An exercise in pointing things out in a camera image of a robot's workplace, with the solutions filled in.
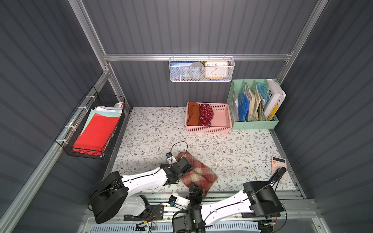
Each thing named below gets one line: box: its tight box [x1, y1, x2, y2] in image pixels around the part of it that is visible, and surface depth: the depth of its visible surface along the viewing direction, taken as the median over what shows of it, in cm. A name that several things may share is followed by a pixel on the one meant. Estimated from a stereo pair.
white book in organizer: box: [264, 79, 287, 121], surface depth 101 cm
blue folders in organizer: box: [237, 93, 251, 122], surface depth 103 cm
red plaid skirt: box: [176, 150, 218, 196], surface depth 84 cm
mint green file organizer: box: [226, 78, 281, 130], surface depth 104 cm
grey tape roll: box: [189, 61, 205, 80], surface depth 89 cm
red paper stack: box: [71, 102, 124, 156], surface depth 75 cm
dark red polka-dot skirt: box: [198, 103, 214, 127], surface depth 110 cm
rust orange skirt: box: [186, 101, 200, 127], surface depth 115 cm
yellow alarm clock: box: [204, 60, 229, 80], surface depth 90 cm
